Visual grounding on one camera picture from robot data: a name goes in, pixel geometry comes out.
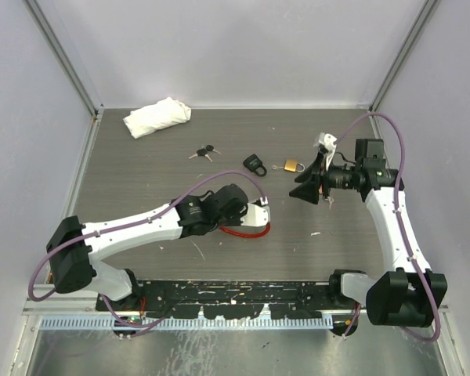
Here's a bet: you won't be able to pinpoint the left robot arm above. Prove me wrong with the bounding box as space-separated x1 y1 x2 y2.
46 184 269 310

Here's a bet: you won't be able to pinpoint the large brass padlock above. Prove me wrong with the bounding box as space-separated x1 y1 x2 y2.
284 159 306 173

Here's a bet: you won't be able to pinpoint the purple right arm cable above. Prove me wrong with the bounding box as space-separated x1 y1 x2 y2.
334 113 443 343

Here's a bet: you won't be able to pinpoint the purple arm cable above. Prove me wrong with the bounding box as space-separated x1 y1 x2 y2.
27 169 269 302
334 113 443 343

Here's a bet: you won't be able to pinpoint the aluminium frame rail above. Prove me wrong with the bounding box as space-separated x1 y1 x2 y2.
23 291 98 315

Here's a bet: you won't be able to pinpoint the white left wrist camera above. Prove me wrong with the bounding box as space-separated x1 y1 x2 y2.
240 203 270 227

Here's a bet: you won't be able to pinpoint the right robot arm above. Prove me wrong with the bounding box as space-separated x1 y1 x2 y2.
289 133 447 327

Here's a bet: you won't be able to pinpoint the black-headed key bunch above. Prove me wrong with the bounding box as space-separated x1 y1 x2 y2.
188 144 221 162

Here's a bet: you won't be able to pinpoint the white cloth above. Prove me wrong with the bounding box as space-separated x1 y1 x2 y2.
123 97 192 139

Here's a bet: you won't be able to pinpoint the small silver keys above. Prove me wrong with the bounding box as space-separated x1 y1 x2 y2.
325 196 334 209

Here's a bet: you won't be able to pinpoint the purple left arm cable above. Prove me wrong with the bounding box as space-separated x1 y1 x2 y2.
27 169 269 302

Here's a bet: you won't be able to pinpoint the blue slotted cable duct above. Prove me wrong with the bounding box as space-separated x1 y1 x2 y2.
39 314 334 331

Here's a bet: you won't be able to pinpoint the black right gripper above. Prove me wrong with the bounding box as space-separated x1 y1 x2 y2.
289 150 361 204

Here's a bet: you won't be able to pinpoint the black padlock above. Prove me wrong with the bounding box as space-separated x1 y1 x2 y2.
243 154 267 177

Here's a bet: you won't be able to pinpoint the red cable lock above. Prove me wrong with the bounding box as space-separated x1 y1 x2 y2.
219 223 271 239

